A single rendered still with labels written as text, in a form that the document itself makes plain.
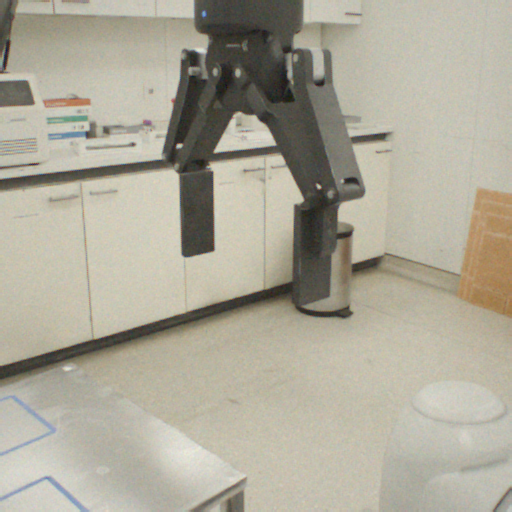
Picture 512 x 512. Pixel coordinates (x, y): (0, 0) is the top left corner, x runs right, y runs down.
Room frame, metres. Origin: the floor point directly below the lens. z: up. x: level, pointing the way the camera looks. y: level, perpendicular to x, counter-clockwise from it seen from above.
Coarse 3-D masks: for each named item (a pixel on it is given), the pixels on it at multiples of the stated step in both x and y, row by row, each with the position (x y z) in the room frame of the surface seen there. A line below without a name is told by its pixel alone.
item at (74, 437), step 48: (48, 384) 0.96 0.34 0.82; (96, 384) 0.96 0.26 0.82; (0, 432) 0.82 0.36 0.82; (48, 432) 0.82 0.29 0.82; (96, 432) 0.82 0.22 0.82; (144, 432) 0.82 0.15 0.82; (0, 480) 0.71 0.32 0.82; (48, 480) 0.71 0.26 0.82; (96, 480) 0.71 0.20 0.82; (144, 480) 0.71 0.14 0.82; (192, 480) 0.71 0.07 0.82; (240, 480) 0.72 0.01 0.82
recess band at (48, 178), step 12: (216, 156) 3.21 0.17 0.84; (228, 156) 3.26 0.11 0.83; (240, 156) 3.31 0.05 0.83; (84, 168) 2.77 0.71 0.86; (96, 168) 2.80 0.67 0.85; (108, 168) 2.84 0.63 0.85; (120, 168) 2.88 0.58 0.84; (132, 168) 2.92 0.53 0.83; (144, 168) 2.95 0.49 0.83; (156, 168) 2.99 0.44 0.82; (0, 180) 2.54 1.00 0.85; (12, 180) 2.57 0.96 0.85; (24, 180) 2.60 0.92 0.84; (36, 180) 2.63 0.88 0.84; (48, 180) 2.67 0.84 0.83; (60, 180) 2.70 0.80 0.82
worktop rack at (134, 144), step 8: (128, 136) 3.04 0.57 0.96; (136, 136) 3.04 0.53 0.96; (80, 144) 2.83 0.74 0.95; (88, 144) 2.85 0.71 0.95; (96, 144) 2.87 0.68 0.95; (128, 144) 3.05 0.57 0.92; (136, 144) 3.04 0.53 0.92; (80, 152) 2.83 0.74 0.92; (88, 152) 2.85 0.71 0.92; (96, 152) 2.87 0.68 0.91; (104, 152) 2.89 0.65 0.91; (112, 152) 2.91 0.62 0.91; (120, 152) 2.93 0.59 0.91
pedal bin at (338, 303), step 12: (348, 228) 3.24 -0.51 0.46; (348, 240) 3.20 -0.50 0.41; (336, 252) 3.16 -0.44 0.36; (348, 252) 3.21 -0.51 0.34; (336, 264) 3.16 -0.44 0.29; (348, 264) 3.21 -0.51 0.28; (336, 276) 3.16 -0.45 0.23; (348, 276) 3.22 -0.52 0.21; (336, 288) 3.16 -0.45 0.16; (348, 288) 3.22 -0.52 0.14; (324, 300) 3.15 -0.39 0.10; (336, 300) 3.16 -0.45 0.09; (348, 300) 3.23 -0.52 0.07; (312, 312) 3.17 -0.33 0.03; (324, 312) 3.15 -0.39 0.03; (336, 312) 3.16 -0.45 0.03; (348, 312) 3.17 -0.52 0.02
